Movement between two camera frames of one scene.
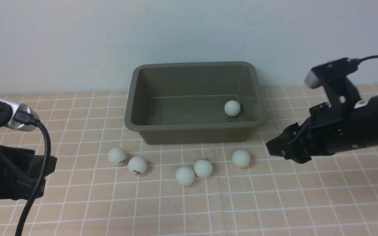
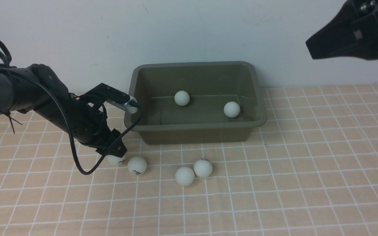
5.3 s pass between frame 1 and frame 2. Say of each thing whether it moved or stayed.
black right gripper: moved
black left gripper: moved
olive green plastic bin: stayed
